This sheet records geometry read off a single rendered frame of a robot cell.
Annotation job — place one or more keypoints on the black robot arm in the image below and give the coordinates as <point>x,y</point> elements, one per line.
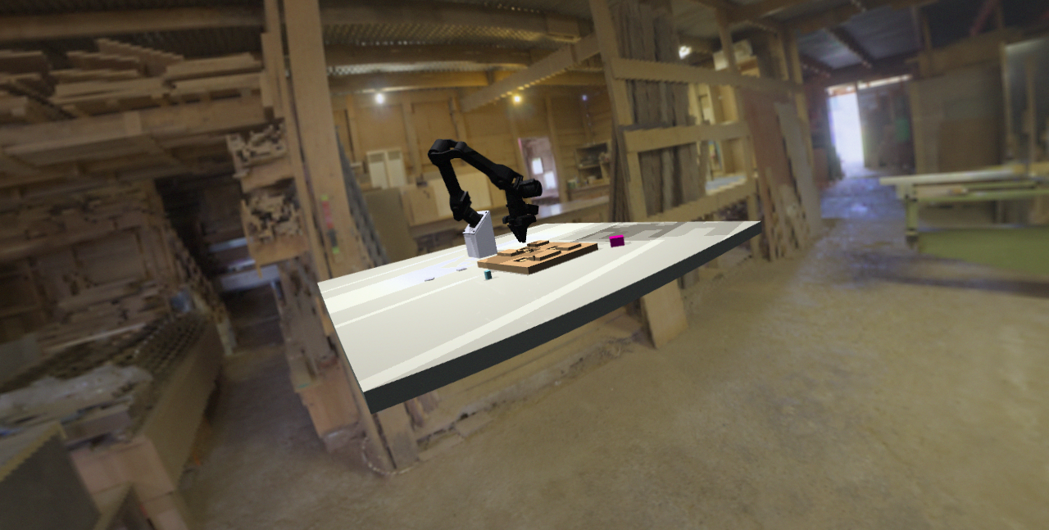
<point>500,175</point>

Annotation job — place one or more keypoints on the tan puzzle board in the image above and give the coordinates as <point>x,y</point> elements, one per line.
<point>540,258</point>

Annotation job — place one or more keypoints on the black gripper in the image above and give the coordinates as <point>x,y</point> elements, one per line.
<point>518,221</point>

